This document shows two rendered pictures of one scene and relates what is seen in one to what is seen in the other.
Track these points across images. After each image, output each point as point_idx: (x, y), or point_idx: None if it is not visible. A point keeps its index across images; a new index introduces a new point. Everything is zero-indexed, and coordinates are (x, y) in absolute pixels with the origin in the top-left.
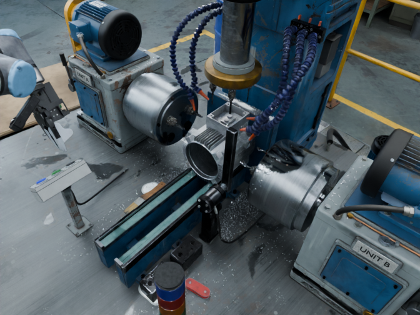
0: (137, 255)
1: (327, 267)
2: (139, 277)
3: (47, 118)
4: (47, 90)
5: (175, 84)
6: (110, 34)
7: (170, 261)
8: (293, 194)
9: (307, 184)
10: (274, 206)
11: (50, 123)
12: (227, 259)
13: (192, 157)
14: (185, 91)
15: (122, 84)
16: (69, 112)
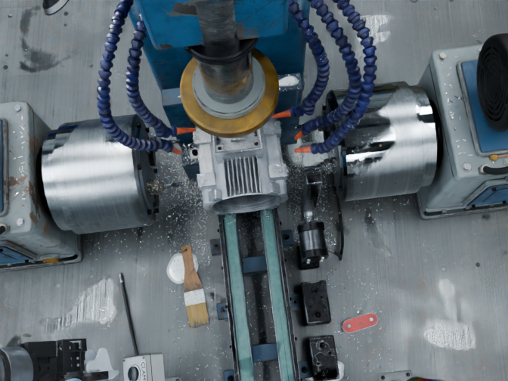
0: (297, 368)
1: (477, 199)
2: (300, 373)
3: (84, 379)
4: (39, 352)
5: (113, 138)
6: None
7: (304, 325)
8: (410, 171)
9: (419, 151)
10: (389, 193)
11: (91, 378)
12: (351, 263)
13: (218, 202)
14: (158, 148)
15: (34, 205)
16: (85, 339)
